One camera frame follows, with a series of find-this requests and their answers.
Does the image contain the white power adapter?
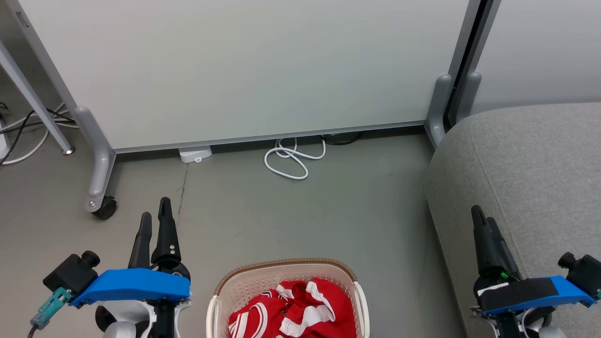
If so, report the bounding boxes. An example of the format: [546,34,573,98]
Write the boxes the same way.
[178,146,213,164]

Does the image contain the white coiled floor cable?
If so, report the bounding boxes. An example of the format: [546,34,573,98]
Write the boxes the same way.
[264,137,327,180]

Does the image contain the red garment with white band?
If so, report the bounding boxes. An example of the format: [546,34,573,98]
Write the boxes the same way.
[275,278,357,338]

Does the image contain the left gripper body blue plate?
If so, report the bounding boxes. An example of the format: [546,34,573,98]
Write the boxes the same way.
[70,261,192,308]

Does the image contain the grey fabric sofa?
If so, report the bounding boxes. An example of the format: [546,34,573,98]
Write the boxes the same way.
[425,102,601,338]

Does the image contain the white cables under table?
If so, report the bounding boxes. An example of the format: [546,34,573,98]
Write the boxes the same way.
[0,103,78,166]

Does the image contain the black cables under table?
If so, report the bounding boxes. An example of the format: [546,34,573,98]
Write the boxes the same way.
[0,101,76,165]

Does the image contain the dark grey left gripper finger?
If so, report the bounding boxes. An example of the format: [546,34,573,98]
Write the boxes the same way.
[151,197,182,266]
[128,212,153,270]

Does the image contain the narrow white partition panel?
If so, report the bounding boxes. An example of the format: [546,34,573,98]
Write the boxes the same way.
[453,0,601,123]

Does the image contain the black caster wheel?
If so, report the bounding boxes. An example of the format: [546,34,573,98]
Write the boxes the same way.
[92,196,118,220]

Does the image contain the wide white partition panel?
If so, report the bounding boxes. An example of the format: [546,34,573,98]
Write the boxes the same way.
[4,0,484,213]

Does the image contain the teal left camera connector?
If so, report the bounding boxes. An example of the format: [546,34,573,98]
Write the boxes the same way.
[31,287,73,329]

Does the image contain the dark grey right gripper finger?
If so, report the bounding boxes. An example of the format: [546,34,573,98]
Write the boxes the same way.
[487,217,521,281]
[471,205,498,278]

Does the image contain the grey metal table leg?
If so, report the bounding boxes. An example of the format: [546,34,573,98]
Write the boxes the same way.
[0,40,76,155]

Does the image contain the beige perforated laundry basket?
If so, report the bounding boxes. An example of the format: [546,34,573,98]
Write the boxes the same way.
[206,258,370,338]

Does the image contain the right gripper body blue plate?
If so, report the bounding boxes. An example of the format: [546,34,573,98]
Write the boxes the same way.
[473,276,597,316]

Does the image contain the black floor cable loop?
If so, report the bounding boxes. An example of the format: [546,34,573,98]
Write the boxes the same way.
[322,132,362,146]

